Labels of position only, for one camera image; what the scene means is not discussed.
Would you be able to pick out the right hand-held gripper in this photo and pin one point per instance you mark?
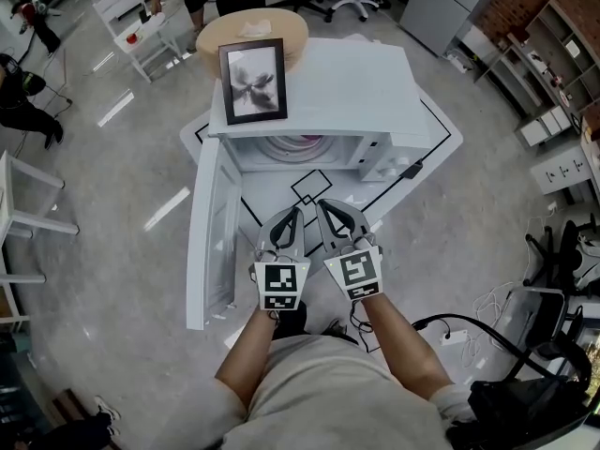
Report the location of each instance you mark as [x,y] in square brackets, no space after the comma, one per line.
[358,270]

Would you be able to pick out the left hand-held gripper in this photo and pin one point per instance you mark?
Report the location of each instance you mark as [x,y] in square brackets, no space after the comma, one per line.
[281,281]

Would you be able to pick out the white plate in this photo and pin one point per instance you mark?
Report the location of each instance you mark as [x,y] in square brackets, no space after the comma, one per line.
[290,150]

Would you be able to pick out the purple eggplant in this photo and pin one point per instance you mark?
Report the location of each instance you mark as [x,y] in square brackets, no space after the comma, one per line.
[312,138]

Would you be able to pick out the white microwave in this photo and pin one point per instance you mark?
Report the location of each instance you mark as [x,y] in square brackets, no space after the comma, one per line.
[356,87]

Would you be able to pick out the person's left forearm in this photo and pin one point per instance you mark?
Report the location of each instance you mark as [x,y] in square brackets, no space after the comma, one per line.
[248,359]

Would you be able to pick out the grey shelving unit with cabinets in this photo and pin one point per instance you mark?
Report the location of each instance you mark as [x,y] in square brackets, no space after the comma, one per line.
[534,73]

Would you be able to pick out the white table with black lines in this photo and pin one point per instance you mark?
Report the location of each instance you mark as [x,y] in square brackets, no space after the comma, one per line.
[262,190]

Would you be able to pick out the black power adapter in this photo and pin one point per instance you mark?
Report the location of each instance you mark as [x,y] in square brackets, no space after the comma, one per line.
[413,169]

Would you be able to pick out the person's right shoe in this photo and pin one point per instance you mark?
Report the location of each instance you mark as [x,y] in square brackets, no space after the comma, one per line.
[340,332]

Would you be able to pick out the white power strip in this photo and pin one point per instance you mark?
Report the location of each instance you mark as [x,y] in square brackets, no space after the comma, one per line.
[454,337]
[458,61]

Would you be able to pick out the person's beige shirt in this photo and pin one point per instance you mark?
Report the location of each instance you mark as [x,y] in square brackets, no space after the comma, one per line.
[328,392]

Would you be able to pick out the white tissue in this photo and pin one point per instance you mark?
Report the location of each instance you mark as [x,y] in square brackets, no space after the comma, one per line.
[255,28]

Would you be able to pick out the beige round stool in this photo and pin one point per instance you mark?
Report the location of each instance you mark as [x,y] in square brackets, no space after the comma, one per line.
[225,31]

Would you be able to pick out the grey mesh chair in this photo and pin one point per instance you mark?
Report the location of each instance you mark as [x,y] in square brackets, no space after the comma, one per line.
[534,317]

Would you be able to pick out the white drawer unit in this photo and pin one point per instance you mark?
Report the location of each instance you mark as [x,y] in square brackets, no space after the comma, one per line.
[562,171]

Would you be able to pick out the grey metal cabinet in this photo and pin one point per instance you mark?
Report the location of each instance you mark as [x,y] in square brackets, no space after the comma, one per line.
[445,3]

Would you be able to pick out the red round object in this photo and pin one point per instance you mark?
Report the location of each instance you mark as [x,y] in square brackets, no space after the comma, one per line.
[132,39]

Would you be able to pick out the black bag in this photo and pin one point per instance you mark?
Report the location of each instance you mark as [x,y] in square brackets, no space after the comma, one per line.
[515,415]

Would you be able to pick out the white side table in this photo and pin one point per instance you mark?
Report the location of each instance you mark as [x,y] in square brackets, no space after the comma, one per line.
[7,204]

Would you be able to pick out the small white table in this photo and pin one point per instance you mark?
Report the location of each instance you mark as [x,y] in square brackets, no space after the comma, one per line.
[122,5]

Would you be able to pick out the black picture frame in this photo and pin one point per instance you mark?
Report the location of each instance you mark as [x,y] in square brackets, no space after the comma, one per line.
[253,82]

